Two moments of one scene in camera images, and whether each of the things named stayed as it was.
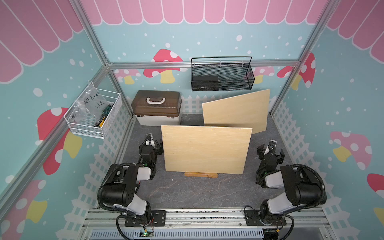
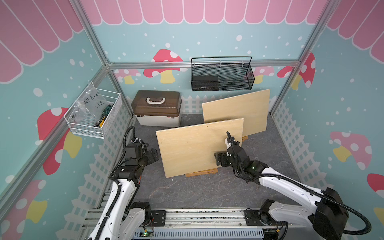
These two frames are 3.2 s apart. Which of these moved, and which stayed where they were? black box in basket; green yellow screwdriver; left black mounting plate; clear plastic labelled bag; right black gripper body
Moved: right black gripper body
Stayed: clear plastic labelled bag; green yellow screwdriver; black box in basket; left black mounting plate
